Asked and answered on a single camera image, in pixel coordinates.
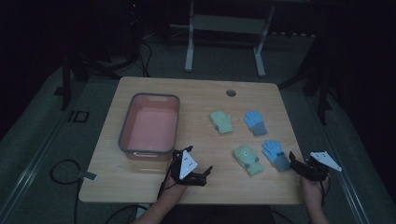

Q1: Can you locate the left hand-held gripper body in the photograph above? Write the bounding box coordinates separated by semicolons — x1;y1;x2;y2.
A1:
169;148;208;188

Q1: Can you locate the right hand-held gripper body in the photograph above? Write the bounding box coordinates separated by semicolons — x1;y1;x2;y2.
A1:
296;150;343;182

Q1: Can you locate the blue glove with dark dots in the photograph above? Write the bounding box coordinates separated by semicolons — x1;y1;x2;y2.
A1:
262;139;292;173

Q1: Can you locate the pink bin with grey rim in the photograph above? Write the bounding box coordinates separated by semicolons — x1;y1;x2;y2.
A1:
118;92;181;162

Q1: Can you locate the green glove with blue print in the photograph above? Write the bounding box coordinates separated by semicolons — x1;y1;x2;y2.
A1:
233;145;264;177

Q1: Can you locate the plain green glove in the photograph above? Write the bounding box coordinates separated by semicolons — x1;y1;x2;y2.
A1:
209;110;234;135

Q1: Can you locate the person's right hand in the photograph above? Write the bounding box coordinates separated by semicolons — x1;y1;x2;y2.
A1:
300;174;331;207

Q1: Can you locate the person's left hand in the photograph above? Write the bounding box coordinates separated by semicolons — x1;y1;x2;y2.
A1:
163;170;189;201

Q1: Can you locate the person's dark clothing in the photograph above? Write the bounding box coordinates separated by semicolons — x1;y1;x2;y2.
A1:
160;204;276;224

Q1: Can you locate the plain blue glove grey cuff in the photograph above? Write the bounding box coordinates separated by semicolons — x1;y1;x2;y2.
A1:
243;109;269;137

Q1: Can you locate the black tripod stand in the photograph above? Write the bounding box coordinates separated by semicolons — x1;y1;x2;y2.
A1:
277;59;335;126
60;0;142;112

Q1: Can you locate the white table leg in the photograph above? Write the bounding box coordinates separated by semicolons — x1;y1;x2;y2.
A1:
135;203;149;219

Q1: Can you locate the metal floor rail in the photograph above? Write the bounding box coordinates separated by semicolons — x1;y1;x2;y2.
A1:
0;116;64;220
311;92;373;224

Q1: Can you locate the left hand-held gripper cable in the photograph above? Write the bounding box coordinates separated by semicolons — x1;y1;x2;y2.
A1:
157;169;176;201

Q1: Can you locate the hand-held gripper cable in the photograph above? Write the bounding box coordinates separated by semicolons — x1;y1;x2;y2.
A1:
318;174;332;207
157;169;176;201

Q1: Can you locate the right hand-held gripper cable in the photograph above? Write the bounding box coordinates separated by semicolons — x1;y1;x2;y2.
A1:
318;174;332;207

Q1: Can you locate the small grey cable tag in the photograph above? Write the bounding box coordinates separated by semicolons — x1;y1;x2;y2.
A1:
77;170;98;182

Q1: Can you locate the black rectangular floor bracket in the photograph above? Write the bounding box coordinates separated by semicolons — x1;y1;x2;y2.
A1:
67;109;91;123

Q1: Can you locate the white metal stand frame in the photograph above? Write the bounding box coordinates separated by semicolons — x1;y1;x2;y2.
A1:
184;0;276;78

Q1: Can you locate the black looped floor cable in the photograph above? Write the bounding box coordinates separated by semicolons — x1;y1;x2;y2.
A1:
49;159;83;186

